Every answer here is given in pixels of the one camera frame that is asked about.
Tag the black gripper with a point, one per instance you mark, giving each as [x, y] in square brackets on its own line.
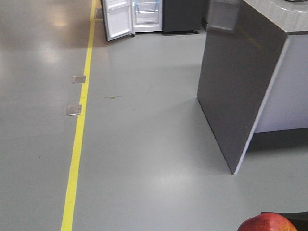
[299, 220]

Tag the red yellow apple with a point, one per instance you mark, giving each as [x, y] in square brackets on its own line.
[267, 222]

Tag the white fridge door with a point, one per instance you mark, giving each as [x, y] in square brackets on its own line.
[117, 18]

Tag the dark grey fridge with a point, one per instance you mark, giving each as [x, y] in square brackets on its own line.
[167, 16]

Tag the grey kitchen island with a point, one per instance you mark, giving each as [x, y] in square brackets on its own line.
[253, 86]

